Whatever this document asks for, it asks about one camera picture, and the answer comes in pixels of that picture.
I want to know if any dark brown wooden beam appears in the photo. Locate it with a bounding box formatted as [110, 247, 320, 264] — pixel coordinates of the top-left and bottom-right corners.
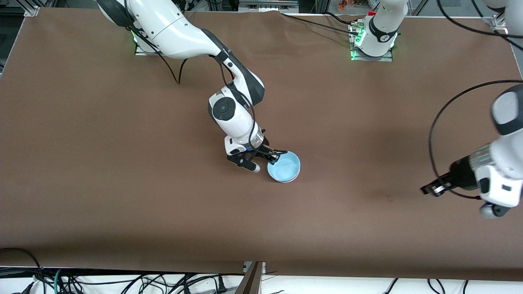
[234, 261, 264, 294]

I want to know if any small metal bracket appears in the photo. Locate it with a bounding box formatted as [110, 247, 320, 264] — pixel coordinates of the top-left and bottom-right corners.
[243, 261, 267, 274]

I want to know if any aluminium frame rail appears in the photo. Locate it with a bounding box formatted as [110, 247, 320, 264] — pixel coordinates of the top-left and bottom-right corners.
[238, 0, 299, 12]

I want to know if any brown table cover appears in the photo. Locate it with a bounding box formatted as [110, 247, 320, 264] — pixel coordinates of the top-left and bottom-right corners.
[0, 7, 523, 282]

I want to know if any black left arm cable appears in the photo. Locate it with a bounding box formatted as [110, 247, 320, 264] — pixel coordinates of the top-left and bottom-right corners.
[427, 79, 523, 200]

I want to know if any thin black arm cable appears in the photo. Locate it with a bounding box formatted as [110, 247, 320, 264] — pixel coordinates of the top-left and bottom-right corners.
[436, 0, 523, 40]

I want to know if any light blue bowl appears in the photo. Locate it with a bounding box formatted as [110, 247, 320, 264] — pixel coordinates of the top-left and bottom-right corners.
[267, 151, 302, 183]

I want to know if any black floor cable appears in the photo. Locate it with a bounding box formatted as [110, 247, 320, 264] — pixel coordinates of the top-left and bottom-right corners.
[0, 247, 45, 294]

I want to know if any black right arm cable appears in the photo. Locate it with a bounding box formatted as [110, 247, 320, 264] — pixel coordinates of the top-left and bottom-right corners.
[129, 27, 288, 162]

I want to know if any black cable on table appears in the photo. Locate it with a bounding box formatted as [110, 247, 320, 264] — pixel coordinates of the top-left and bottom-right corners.
[280, 12, 362, 36]

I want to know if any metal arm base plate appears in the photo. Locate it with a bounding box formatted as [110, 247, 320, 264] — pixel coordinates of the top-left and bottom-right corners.
[134, 31, 164, 56]
[349, 20, 399, 62]

